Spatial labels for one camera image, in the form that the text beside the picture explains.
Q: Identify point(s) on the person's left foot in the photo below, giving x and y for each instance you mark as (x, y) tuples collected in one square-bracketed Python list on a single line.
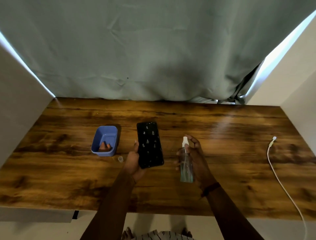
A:
[(127, 234)]

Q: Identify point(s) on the clear spray bottle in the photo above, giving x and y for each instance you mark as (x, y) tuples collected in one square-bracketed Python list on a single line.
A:
[(185, 170)]

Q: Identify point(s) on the blue plastic container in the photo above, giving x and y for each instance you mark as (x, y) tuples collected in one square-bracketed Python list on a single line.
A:
[(108, 134)]

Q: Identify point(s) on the white striped shirt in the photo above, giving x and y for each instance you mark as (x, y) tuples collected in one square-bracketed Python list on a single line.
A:
[(160, 236)]

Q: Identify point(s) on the black table leg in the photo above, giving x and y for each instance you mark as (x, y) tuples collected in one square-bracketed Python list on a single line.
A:
[(75, 215)]

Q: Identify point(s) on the black smartphone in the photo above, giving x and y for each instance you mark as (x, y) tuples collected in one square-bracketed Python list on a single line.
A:
[(149, 146)]

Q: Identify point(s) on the red wrist band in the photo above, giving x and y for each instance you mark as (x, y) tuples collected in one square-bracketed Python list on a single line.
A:
[(211, 189)]

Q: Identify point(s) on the person's foot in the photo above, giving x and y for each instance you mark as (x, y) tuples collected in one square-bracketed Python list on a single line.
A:
[(186, 233), (127, 234)]

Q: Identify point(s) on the grey-green curtain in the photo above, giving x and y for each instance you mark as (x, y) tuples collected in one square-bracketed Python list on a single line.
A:
[(148, 49)]

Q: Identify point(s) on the orange cleaning cloth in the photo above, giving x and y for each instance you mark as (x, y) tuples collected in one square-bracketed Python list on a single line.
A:
[(105, 147)]

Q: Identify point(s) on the person's right foot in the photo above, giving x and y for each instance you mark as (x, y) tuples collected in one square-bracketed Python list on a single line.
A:
[(186, 233)]

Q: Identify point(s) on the person's right forearm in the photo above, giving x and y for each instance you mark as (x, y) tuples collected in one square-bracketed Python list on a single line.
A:
[(229, 217)]

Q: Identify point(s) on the small clear bottle cap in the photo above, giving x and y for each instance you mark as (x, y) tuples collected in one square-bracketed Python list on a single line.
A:
[(120, 159)]

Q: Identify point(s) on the person's right hand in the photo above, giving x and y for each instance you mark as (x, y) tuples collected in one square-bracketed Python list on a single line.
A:
[(201, 168)]

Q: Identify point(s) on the person's left hand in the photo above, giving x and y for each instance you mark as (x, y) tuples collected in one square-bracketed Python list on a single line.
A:
[(132, 164)]

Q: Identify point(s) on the person's left forearm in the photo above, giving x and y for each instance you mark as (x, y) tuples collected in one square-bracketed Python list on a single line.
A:
[(111, 210)]

